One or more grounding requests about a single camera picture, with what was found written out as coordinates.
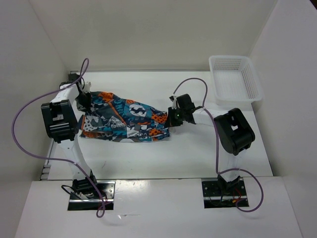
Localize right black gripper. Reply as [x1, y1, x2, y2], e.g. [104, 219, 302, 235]
[165, 106, 186, 127]

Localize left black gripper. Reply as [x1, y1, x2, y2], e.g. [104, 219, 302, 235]
[74, 91, 92, 115]

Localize colourful patterned shorts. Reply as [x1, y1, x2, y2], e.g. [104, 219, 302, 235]
[76, 91, 170, 142]

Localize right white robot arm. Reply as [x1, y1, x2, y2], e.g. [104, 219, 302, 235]
[165, 94, 255, 195]

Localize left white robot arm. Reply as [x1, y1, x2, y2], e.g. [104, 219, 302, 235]
[41, 73, 99, 198]

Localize white plastic basket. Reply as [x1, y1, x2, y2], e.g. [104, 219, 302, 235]
[209, 55, 264, 106]

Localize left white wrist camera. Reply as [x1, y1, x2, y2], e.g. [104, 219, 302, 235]
[81, 81, 91, 94]

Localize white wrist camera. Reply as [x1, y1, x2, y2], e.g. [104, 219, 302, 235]
[169, 94, 179, 110]
[81, 81, 91, 94]

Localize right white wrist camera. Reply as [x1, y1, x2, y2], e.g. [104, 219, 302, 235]
[169, 94, 179, 110]

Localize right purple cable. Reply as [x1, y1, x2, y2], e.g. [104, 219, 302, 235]
[173, 78, 264, 213]

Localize purple cable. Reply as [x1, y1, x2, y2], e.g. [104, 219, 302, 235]
[11, 58, 115, 218]
[173, 78, 264, 213]

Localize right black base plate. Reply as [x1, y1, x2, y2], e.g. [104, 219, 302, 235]
[202, 178, 249, 209]

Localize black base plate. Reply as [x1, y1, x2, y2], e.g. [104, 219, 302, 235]
[202, 178, 249, 209]
[61, 180, 115, 211]

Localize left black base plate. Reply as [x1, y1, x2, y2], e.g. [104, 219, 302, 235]
[61, 180, 115, 211]

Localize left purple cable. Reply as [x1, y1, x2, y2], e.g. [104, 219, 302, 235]
[11, 58, 115, 218]

